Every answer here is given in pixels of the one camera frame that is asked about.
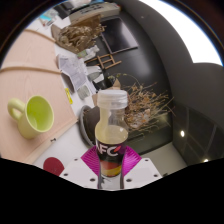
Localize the black wall screen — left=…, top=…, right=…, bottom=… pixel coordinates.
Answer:
left=99, top=16, right=139, bottom=55

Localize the grey plant saucer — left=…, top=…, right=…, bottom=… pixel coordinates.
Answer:
left=78, top=105, right=93, bottom=146

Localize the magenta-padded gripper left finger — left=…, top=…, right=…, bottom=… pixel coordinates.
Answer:
left=59, top=145, right=102, bottom=190

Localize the flat round red coaster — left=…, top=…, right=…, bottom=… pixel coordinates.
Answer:
left=42, top=156, right=66, bottom=177

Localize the brown cardboard box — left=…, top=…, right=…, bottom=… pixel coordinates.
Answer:
left=106, top=78, right=122, bottom=91

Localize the beige wooden panel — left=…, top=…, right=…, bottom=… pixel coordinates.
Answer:
left=0, top=29, right=78, bottom=164

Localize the small yellow strip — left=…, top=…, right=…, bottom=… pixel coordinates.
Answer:
left=64, top=87, right=74, bottom=106

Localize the clear white-capped drink bottle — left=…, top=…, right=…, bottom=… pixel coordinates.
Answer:
left=94, top=89, right=130, bottom=189

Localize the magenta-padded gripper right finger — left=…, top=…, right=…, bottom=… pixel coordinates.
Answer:
left=121, top=146, right=163, bottom=190

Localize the yellow-green mug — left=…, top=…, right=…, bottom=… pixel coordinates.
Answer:
left=7, top=95, right=55, bottom=140

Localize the printed newspaper sheet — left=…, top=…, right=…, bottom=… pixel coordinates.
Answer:
left=56, top=54, right=98, bottom=96

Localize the small white cup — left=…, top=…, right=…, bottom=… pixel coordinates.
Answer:
left=77, top=85, right=92, bottom=100

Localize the colourful booklet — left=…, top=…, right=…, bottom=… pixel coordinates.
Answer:
left=39, top=8, right=59, bottom=27

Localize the dried plant in grey pot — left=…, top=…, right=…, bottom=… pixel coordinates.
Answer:
left=78, top=73, right=174, bottom=148

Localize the white plastic chair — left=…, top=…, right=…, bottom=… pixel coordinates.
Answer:
left=86, top=64, right=105, bottom=84

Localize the wooden easel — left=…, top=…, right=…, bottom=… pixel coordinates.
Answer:
left=84, top=53, right=123, bottom=70

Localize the black desktop device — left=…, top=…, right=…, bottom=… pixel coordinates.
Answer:
left=68, top=2, right=121, bottom=24

